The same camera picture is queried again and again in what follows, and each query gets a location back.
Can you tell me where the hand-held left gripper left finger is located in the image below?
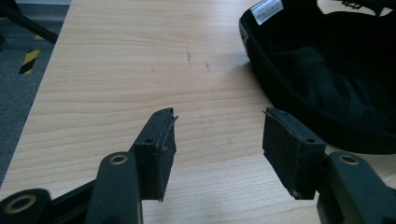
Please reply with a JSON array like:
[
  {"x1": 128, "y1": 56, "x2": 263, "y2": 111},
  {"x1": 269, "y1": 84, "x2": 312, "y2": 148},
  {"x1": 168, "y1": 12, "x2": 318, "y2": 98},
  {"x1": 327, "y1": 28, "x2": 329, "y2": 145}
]
[{"x1": 128, "y1": 106, "x2": 179, "y2": 203}]

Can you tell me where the yellow black hazard tape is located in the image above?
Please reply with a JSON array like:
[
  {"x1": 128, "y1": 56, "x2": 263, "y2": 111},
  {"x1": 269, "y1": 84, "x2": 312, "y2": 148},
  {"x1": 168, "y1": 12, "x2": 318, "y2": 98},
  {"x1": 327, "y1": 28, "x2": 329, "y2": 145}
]
[{"x1": 18, "y1": 49, "x2": 42, "y2": 76}]

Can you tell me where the black cap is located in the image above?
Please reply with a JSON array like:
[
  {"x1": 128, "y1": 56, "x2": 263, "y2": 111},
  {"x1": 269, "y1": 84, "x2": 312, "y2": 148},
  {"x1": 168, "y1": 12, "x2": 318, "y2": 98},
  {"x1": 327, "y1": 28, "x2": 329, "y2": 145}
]
[{"x1": 238, "y1": 0, "x2": 396, "y2": 156}]

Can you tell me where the black metal stand leg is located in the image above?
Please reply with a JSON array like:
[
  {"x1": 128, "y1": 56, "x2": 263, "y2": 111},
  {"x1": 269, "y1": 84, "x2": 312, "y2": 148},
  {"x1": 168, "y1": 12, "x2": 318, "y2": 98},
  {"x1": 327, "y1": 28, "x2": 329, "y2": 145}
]
[{"x1": 0, "y1": 0, "x2": 60, "y2": 45}]

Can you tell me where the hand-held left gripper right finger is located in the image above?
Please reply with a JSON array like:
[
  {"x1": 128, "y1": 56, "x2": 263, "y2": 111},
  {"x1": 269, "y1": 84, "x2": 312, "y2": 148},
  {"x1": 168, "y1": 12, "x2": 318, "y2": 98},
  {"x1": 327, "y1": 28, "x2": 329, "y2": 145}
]
[{"x1": 262, "y1": 106, "x2": 327, "y2": 201}]

